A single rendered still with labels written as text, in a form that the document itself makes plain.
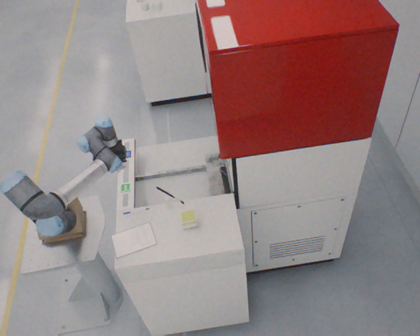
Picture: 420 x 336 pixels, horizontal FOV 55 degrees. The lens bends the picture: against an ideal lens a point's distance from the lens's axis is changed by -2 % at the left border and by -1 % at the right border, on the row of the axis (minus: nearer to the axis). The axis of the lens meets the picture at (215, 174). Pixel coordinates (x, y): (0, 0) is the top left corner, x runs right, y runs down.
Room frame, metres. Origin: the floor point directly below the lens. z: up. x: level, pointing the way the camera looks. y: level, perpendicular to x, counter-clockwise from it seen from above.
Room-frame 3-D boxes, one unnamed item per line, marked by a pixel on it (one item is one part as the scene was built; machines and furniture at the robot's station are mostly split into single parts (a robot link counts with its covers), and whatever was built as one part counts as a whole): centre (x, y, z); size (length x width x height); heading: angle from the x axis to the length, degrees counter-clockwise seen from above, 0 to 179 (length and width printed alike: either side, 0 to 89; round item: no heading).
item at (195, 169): (1.69, 0.20, 0.84); 0.50 x 0.02 x 0.03; 92
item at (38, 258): (1.37, 0.87, 0.75); 0.45 x 0.44 x 0.13; 95
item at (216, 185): (1.56, 0.01, 0.87); 0.36 x 0.08 x 0.03; 2
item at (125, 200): (1.63, 0.51, 0.89); 0.55 x 0.09 x 0.14; 2
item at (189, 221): (1.21, 0.16, 1.00); 0.07 x 0.07 x 0.07; 5
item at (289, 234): (1.78, -0.42, 0.41); 0.82 x 0.71 x 0.82; 2
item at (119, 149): (1.51, 0.48, 1.25); 0.09 x 0.08 x 0.12; 92
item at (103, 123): (1.50, 0.49, 1.40); 0.09 x 0.08 x 0.11; 137
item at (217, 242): (1.19, 0.23, 0.89); 0.62 x 0.35 x 0.14; 92
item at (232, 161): (1.77, -0.08, 1.02); 0.82 x 0.03 x 0.40; 2
